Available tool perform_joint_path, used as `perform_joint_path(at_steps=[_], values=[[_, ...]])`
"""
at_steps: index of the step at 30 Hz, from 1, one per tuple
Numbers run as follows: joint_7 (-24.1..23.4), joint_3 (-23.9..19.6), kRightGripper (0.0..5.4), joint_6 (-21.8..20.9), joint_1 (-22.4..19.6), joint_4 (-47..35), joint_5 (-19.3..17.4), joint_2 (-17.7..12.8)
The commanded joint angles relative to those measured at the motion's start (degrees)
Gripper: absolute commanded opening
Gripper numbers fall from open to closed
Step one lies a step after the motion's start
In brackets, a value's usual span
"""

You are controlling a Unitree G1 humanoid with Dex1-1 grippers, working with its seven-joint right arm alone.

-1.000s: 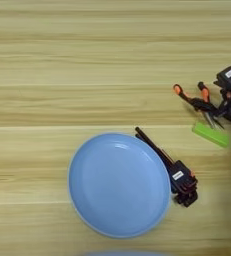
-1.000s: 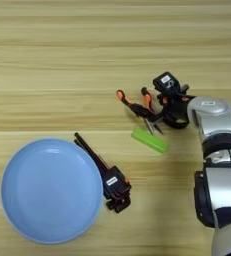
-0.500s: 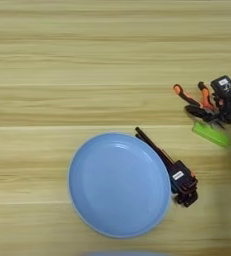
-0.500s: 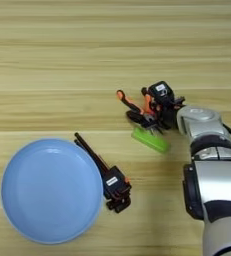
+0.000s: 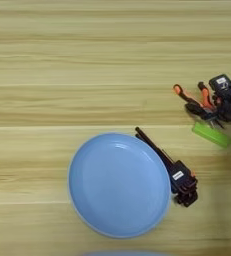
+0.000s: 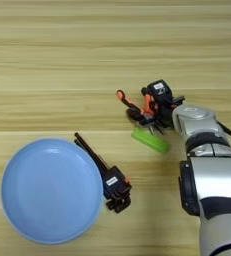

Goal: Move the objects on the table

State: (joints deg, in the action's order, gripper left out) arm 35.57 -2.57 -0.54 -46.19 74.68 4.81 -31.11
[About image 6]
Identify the green plastic object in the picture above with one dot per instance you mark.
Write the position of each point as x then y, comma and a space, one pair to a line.
150, 140

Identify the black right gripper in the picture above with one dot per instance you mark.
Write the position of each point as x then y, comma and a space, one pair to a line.
165, 115

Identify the light blue round plate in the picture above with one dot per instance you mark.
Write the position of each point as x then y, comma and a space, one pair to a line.
50, 193

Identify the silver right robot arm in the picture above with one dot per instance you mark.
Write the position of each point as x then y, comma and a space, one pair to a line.
213, 180

